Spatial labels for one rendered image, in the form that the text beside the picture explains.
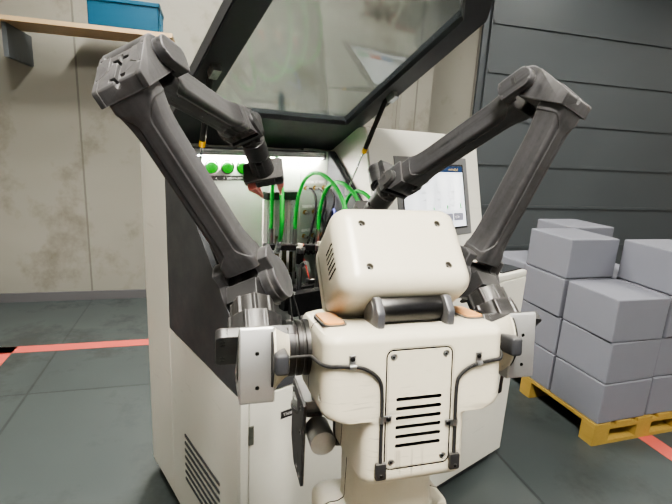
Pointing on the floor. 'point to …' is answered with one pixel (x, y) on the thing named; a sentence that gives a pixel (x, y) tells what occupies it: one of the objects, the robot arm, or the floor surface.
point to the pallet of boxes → (600, 327)
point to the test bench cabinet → (206, 433)
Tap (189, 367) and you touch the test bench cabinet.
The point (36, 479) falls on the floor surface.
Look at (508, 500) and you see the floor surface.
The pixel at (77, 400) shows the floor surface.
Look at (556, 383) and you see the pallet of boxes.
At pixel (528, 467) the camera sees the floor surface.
